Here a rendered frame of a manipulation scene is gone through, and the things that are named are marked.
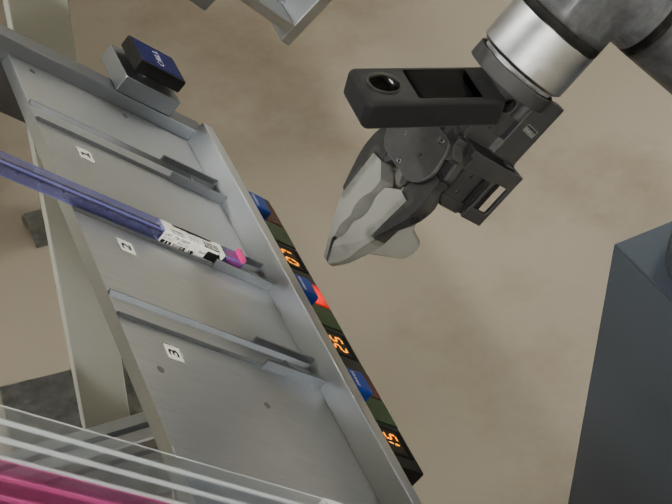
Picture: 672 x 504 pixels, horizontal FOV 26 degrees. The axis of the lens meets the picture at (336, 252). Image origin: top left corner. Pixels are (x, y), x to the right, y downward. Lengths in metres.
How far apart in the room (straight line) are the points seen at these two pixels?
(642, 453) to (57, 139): 0.74
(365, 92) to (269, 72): 1.53
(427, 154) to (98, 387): 0.87
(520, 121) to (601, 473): 0.62
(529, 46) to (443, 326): 1.08
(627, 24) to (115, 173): 0.40
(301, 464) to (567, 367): 1.15
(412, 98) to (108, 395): 0.93
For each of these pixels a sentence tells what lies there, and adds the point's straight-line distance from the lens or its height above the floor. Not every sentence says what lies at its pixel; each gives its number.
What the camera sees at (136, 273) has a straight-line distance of 1.01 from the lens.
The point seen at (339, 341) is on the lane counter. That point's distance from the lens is 1.19.
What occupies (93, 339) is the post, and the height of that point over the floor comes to 0.22.
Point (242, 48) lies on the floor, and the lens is 2.64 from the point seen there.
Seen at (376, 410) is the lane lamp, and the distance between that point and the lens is 1.14.
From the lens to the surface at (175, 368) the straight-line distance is 0.94.
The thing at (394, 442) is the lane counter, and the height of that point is 0.66.
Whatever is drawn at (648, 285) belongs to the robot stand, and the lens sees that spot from 1.43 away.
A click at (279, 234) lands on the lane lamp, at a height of 0.66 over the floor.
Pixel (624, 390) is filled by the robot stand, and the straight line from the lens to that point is 1.54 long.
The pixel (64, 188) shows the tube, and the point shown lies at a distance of 1.02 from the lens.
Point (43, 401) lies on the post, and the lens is 2.04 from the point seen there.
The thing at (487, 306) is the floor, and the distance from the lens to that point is 2.15.
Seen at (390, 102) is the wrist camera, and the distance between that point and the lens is 1.05.
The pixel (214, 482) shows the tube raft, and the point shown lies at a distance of 0.85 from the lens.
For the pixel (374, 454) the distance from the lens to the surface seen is 1.02.
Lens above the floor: 1.52
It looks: 43 degrees down
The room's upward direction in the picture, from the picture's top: straight up
